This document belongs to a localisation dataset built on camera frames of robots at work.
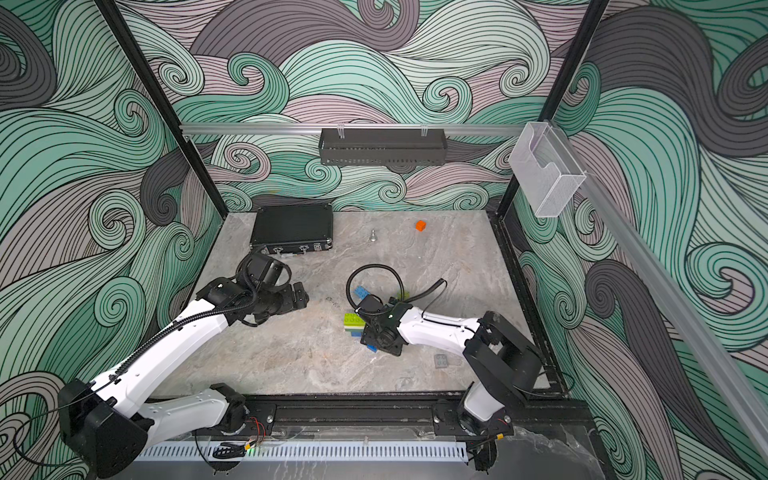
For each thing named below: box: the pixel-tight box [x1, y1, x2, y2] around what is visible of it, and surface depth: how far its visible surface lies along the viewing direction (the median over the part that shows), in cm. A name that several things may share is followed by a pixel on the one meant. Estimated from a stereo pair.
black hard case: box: [250, 203, 333, 255], surface depth 115 cm
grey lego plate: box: [434, 354, 449, 369], surface depth 83 cm
